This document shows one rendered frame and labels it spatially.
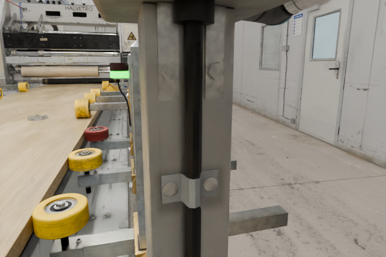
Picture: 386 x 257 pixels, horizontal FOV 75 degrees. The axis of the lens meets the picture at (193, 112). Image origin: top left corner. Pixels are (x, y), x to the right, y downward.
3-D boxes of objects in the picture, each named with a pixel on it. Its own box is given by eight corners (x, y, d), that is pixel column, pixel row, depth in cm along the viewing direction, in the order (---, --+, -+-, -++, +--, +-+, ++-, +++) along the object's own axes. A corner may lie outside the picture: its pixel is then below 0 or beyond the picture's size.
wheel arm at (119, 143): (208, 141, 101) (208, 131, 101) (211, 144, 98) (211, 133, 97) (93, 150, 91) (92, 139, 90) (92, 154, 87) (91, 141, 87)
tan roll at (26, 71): (142, 76, 320) (142, 66, 318) (143, 76, 308) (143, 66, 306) (14, 77, 285) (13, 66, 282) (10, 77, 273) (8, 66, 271)
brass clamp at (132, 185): (150, 172, 75) (150, 156, 74) (155, 195, 62) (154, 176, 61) (129, 175, 73) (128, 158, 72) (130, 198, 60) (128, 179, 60)
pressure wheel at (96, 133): (111, 154, 95) (108, 124, 93) (109, 161, 87) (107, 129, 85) (88, 155, 93) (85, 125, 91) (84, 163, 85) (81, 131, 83)
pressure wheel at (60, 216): (72, 242, 48) (66, 186, 46) (103, 256, 44) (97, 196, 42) (29, 272, 41) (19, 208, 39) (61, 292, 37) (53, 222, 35)
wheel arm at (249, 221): (278, 220, 54) (279, 202, 54) (288, 230, 51) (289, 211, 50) (57, 259, 44) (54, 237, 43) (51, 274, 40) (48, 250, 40)
